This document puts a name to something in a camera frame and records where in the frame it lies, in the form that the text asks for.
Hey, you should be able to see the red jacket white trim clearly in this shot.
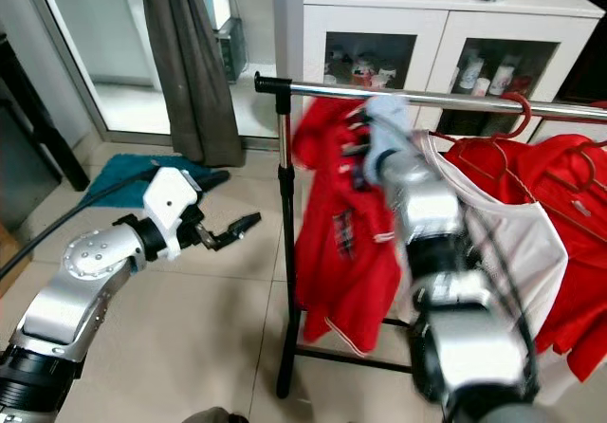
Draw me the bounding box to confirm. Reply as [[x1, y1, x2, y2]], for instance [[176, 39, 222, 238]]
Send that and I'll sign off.
[[289, 96, 404, 358]]

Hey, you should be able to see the white shirt with dark lines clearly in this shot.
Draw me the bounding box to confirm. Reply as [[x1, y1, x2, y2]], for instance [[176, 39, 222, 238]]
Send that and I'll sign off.
[[398, 129, 572, 386]]

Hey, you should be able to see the red plastic hanger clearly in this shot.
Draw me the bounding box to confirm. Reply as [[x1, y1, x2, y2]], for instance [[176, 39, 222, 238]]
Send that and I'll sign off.
[[543, 137, 607, 194], [427, 91, 534, 179]]

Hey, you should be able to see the teal floor mat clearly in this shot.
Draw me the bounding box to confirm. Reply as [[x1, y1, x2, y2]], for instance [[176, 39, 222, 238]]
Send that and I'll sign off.
[[78, 153, 167, 206]]

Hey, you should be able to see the dark grey curtain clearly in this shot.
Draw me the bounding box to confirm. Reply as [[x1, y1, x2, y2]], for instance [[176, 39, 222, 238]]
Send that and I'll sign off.
[[140, 0, 246, 168]]

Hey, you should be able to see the white bottle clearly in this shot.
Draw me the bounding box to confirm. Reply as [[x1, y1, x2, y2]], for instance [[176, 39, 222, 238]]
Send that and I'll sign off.
[[459, 48, 481, 90], [493, 55, 522, 96]]

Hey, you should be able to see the white glass-door cabinet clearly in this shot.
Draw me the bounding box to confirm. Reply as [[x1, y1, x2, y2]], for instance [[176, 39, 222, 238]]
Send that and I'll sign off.
[[302, 0, 607, 135]]

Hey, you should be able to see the glass sliding door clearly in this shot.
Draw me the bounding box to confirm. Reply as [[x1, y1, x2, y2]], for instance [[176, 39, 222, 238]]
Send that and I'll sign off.
[[24, 0, 290, 149]]

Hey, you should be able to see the grey robot left leg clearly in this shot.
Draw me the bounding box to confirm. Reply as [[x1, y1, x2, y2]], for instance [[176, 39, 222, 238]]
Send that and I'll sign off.
[[183, 406, 243, 423]]

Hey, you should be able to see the black cabinet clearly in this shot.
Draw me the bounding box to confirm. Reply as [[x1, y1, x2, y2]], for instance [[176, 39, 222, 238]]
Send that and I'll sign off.
[[0, 39, 91, 215]]

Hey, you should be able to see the brown cardboard box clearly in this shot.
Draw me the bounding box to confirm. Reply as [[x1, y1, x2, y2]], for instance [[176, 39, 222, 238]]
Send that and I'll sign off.
[[0, 229, 22, 286]]

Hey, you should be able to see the plain red shirt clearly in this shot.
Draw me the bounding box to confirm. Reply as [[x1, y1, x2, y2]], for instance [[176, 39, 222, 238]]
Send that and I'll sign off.
[[465, 131, 607, 381]]

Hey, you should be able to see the pale grey right wrist camera mount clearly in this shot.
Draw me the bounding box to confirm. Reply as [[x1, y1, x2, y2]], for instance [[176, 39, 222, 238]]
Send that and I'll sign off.
[[362, 94, 414, 187]]

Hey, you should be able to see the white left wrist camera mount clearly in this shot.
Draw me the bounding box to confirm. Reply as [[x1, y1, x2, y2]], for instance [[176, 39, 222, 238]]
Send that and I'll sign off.
[[142, 165, 205, 261]]

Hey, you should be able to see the black clothes rack silver rail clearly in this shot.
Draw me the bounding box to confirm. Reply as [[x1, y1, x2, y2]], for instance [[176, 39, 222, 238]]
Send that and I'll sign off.
[[253, 72, 607, 400]]

